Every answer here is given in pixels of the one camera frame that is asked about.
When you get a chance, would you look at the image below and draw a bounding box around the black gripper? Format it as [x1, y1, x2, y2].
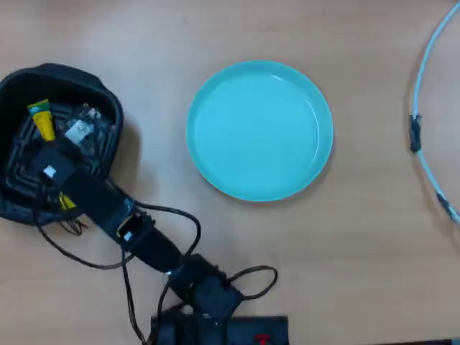
[30, 146, 78, 188]

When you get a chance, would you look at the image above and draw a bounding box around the yellow instant coffee stick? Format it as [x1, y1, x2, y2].
[27, 99, 78, 212]

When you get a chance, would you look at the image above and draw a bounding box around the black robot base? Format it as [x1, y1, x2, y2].
[150, 312, 290, 345]

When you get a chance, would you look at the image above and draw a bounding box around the black plastic bowl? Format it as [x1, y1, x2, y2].
[0, 63, 125, 226]

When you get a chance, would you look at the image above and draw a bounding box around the teal round plate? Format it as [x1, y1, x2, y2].
[185, 60, 334, 203]

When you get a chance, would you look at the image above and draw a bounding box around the long black tape wrap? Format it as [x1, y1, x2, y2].
[408, 114, 422, 153]

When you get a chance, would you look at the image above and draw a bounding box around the short black tape wrap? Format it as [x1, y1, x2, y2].
[436, 192, 454, 219]

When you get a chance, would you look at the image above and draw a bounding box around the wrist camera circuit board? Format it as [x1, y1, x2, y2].
[63, 103, 109, 148]

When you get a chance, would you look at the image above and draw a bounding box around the black camera cable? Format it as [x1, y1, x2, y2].
[134, 202, 202, 259]

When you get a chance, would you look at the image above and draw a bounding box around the looped black cable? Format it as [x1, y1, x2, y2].
[228, 264, 279, 301]

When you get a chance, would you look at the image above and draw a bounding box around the white cable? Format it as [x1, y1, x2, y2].
[410, 1, 460, 226]

